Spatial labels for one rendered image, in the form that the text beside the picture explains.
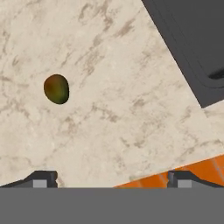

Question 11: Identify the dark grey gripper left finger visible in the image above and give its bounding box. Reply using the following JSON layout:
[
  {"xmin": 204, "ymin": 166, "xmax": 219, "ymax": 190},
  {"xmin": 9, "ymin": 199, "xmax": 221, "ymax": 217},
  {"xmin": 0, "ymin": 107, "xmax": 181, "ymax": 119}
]
[{"xmin": 0, "ymin": 170, "xmax": 59, "ymax": 189}]

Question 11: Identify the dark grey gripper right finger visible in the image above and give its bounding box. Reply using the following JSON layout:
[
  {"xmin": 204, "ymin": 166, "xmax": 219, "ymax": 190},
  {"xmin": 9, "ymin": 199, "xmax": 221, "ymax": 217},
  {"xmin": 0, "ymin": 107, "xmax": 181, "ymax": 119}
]
[{"xmin": 167, "ymin": 170, "xmax": 224, "ymax": 189}]

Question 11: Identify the green and red mango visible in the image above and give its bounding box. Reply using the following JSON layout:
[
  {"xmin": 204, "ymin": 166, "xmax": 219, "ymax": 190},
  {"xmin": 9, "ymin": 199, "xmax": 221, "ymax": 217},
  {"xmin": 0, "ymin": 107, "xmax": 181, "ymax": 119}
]
[{"xmin": 43, "ymin": 73, "xmax": 70, "ymax": 105}]

